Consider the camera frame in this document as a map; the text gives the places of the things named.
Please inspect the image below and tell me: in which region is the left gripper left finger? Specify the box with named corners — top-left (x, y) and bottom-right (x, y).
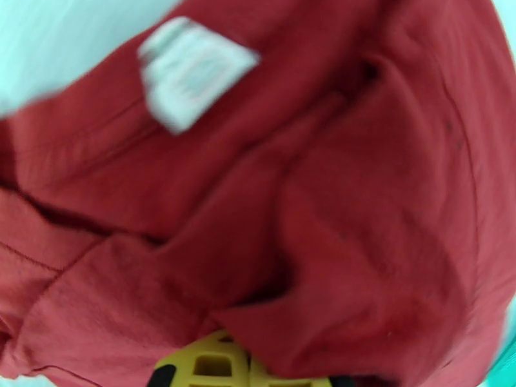
top-left (146, 329), bottom-right (252, 387)

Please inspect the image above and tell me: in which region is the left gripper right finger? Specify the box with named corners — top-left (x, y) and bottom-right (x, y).
top-left (250, 355), bottom-right (357, 387)

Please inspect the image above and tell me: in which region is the red garment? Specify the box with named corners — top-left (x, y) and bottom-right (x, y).
top-left (0, 0), bottom-right (516, 387)

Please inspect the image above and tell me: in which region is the teal plastic basket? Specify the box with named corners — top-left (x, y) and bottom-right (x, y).
top-left (485, 337), bottom-right (516, 387)

